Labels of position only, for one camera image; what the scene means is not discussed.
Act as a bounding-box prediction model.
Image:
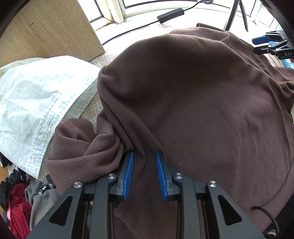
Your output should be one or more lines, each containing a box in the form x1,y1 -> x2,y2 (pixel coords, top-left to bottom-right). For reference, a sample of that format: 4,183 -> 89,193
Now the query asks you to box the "brown fleece garment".
46,24 -> 293,238

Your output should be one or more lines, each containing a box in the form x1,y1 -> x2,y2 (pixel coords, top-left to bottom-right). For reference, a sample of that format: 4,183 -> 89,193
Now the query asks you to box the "folded blue cloth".
269,40 -> 293,69

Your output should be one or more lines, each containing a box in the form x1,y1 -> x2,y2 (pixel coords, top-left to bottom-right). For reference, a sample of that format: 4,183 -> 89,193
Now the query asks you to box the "grey garment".
24,180 -> 61,231

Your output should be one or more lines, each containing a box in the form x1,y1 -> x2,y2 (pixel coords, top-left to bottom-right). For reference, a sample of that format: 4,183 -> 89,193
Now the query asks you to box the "red garment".
8,183 -> 32,238

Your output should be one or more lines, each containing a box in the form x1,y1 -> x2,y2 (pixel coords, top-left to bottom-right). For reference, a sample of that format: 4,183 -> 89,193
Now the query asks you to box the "black garment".
1,167 -> 27,211

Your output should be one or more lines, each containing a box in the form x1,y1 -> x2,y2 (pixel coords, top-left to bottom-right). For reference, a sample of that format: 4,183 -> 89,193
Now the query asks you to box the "plaid pink bed sheet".
80,52 -> 120,132

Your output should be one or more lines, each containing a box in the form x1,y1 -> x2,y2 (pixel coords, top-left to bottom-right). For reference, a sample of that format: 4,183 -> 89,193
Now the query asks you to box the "white cotton garment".
1,56 -> 100,178

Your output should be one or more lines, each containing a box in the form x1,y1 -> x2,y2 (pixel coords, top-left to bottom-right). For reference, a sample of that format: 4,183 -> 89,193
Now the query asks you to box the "light wooden board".
1,1 -> 104,66

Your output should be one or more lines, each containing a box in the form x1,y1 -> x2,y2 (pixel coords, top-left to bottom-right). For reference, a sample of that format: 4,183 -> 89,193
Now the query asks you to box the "black cable with inline remote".
101,0 -> 214,45

